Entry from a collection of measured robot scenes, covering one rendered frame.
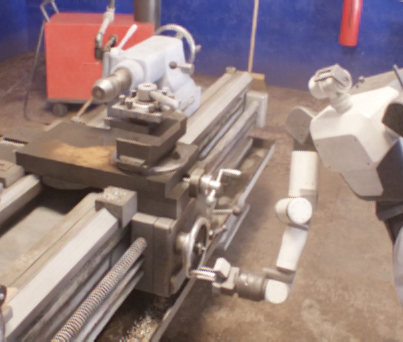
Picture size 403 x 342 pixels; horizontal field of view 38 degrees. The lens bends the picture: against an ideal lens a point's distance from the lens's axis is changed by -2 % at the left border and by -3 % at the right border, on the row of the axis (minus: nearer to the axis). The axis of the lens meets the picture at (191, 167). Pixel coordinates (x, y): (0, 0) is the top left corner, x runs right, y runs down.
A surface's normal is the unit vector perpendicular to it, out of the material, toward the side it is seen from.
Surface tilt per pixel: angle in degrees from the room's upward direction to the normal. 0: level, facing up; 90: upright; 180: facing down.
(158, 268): 90
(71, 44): 90
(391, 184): 93
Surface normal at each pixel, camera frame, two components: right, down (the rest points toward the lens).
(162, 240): -0.34, 0.40
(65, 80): 0.00, 0.44
